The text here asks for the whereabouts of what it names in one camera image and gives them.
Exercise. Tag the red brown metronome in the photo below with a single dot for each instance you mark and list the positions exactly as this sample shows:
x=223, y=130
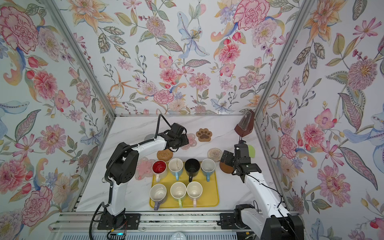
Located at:
x=246, y=124

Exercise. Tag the colourful embroidered coaster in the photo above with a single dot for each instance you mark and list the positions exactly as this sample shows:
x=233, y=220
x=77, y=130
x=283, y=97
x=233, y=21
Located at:
x=215, y=154

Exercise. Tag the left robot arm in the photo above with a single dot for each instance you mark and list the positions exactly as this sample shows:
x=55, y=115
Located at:
x=122, y=165

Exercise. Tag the black mug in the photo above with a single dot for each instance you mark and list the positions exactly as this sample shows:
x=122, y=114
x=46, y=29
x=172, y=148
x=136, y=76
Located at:
x=192, y=167

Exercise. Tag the pink flower coaster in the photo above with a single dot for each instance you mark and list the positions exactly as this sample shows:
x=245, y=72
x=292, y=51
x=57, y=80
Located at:
x=192, y=142
x=144, y=169

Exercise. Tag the green handle mug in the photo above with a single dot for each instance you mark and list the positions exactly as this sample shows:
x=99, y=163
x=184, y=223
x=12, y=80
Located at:
x=178, y=191

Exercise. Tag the light blue mug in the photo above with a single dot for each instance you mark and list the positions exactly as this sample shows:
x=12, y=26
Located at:
x=176, y=166

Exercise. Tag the teal blue mug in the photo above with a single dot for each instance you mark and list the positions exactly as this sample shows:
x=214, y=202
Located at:
x=208, y=167

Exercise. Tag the red interior mug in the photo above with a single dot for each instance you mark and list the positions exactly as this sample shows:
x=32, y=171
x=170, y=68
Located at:
x=160, y=170

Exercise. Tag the brown paw coaster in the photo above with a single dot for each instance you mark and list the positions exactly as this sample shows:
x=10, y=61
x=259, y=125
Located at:
x=204, y=135

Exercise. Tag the pink handle mug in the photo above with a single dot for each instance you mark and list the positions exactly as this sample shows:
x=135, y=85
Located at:
x=194, y=191

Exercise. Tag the rattan woven coaster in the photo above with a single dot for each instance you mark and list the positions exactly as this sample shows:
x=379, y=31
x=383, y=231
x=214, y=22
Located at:
x=165, y=155

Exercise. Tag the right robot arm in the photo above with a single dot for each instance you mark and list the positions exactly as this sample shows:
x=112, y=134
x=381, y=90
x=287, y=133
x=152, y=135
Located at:
x=267, y=218

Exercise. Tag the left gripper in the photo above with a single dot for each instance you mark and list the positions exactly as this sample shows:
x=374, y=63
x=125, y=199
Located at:
x=185, y=141

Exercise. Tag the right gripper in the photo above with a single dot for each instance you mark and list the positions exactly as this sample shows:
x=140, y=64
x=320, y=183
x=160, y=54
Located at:
x=228, y=161

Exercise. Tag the purple handle mug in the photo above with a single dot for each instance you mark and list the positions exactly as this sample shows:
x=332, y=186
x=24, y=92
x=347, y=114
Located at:
x=158, y=194

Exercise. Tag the brown wooden round coaster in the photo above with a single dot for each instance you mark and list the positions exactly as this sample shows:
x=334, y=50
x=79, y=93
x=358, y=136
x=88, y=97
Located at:
x=225, y=168

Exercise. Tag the green spatula wooden handle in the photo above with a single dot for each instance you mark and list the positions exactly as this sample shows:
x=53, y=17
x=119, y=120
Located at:
x=252, y=151

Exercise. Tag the yellow tray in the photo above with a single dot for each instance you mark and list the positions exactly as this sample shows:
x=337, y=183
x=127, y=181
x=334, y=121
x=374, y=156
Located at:
x=209, y=198

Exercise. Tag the grey woven coaster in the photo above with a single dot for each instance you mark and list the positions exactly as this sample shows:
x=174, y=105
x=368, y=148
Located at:
x=150, y=136

